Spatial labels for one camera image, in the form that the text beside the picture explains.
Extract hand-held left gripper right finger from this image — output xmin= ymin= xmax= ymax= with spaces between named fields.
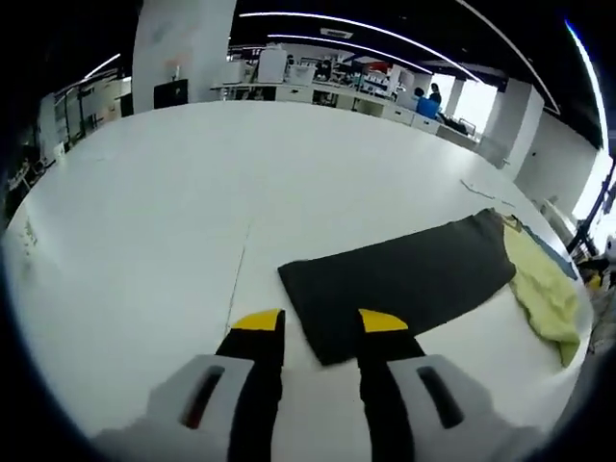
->
xmin=356 ymin=308 xmax=490 ymax=462

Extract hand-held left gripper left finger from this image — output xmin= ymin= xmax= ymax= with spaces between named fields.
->
xmin=143 ymin=308 xmax=286 ymax=462

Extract dark grey cloth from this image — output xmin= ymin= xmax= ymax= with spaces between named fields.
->
xmin=277 ymin=207 xmax=583 ymax=370

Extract black equipment stand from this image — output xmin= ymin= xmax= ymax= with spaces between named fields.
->
xmin=566 ymin=158 xmax=616 ymax=259

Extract white power strip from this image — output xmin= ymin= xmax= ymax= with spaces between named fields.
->
xmin=460 ymin=178 xmax=514 ymax=207

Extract white room column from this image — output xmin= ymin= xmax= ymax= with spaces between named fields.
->
xmin=480 ymin=78 xmax=545 ymax=169

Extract ceiling light strip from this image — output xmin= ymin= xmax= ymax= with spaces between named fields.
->
xmin=563 ymin=19 xmax=608 ymax=151
xmin=82 ymin=52 xmax=122 ymax=81
xmin=238 ymin=12 xmax=482 ymax=84
xmin=267 ymin=33 xmax=433 ymax=76
xmin=451 ymin=0 xmax=562 ymax=116

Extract row of white cabinets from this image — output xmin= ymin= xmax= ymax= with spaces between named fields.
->
xmin=211 ymin=79 xmax=482 ymax=141

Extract black cabinet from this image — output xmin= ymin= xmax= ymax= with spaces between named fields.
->
xmin=153 ymin=80 xmax=189 ymax=110

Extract white storage box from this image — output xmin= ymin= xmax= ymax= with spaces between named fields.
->
xmin=288 ymin=65 xmax=317 ymax=87

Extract white upright panel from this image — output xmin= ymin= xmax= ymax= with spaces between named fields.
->
xmin=259 ymin=47 xmax=285 ymax=83

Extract glass partition frames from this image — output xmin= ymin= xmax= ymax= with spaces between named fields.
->
xmin=38 ymin=76 xmax=134 ymax=155

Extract white square pillar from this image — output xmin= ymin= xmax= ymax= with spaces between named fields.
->
xmin=132 ymin=0 xmax=240 ymax=115

